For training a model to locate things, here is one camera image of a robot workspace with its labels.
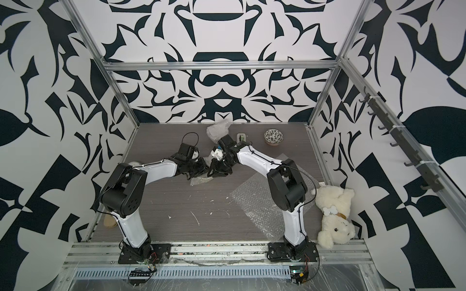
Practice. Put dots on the left electronics board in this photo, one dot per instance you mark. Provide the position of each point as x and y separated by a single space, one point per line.
137 277

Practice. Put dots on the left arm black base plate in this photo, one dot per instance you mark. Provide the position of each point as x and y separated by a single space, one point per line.
146 254

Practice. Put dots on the electronics board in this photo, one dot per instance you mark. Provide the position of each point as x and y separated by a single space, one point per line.
299 274
137 277

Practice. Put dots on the bubble wrap sheet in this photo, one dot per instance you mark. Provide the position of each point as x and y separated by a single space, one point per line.
203 178
218 130
254 198

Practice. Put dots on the white slotted cable duct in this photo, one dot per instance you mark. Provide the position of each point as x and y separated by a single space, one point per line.
186 272

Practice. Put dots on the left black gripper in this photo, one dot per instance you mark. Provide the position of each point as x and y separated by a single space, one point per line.
203 167

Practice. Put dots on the right electronics board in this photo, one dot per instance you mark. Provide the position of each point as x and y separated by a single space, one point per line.
299 274

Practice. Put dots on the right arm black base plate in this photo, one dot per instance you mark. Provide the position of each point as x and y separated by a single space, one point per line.
286 252

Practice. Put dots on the grey wall hook rail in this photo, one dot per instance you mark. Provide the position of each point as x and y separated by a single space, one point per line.
404 140

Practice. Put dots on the wooden oval brush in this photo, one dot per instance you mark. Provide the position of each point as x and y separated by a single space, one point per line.
109 221

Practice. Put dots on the black white speckled bowl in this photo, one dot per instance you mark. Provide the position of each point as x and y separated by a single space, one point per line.
273 137

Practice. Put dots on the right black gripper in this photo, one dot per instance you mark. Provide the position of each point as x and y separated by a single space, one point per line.
215 169

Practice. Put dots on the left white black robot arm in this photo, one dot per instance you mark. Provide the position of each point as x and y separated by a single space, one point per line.
123 193

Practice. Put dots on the white teddy bear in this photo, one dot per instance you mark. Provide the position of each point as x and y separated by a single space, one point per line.
335 204

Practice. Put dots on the aluminium frame rail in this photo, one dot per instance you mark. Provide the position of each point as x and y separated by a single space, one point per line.
220 65

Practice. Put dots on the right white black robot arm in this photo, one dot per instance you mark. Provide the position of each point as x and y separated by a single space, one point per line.
286 184

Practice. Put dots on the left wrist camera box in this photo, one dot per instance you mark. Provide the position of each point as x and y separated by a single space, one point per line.
187 152

